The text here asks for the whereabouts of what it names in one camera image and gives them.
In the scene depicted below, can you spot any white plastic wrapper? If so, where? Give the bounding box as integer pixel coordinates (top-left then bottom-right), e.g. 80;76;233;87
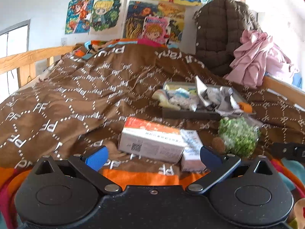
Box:
206;86;233;106

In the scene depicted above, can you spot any white blue soft cloth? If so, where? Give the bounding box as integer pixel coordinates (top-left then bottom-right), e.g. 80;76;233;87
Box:
152;88;200;112

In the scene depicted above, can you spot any grey face mask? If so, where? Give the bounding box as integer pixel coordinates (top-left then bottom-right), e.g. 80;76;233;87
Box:
195;76;213;110

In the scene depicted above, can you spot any grey drawstring pouch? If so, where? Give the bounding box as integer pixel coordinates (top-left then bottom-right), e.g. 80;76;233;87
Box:
215;86;253;116

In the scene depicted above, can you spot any small white pink box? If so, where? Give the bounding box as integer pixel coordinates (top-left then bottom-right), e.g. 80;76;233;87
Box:
180;129;206;173

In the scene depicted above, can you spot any bag of green peas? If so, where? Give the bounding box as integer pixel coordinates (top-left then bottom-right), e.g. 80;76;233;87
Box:
218;116;261;158

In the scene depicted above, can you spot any brown patterned duvet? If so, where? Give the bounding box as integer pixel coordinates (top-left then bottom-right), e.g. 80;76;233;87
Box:
0;43;305;179

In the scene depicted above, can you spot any orange white medicine box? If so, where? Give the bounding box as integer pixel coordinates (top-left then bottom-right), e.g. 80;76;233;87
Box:
118;117;187;164

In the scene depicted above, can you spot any grey tray with colourful picture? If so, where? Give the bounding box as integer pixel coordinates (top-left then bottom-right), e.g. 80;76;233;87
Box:
160;81;257;121

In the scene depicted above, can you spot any colourful cartoon bedsheet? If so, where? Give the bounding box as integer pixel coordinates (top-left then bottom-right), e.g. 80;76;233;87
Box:
0;39;305;229

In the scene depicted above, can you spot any pink garment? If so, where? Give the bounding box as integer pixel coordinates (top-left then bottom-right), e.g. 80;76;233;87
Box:
225;30;299;88

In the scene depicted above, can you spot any brown quilted jacket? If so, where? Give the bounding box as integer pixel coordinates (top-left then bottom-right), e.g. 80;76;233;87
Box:
193;0;261;77

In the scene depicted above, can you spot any blond boy green picture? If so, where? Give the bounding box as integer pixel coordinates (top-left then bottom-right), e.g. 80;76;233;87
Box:
89;0;126;35

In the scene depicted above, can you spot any pink girl picture book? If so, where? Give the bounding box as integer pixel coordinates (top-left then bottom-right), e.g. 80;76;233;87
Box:
142;16;171;44

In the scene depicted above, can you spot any red-haired girl picture left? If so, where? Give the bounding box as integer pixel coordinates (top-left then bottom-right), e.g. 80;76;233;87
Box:
65;0;94;34

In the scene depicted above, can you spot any dark blue orange picture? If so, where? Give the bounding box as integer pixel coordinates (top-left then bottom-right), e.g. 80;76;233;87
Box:
123;1;186;44

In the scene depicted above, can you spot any wooden bed rail right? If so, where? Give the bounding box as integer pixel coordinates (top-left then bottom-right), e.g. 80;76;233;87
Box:
262;76;305;109

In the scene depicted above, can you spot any wooden bed rail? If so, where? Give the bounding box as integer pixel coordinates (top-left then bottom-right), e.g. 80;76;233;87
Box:
262;76;305;109
0;46;76;87

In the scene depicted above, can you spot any blue cloth on rail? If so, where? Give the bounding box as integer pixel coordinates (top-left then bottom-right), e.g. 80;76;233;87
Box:
292;72;302;89

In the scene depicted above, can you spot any wooden bed rail left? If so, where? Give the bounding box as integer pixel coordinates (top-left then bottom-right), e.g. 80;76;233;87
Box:
0;46;76;87

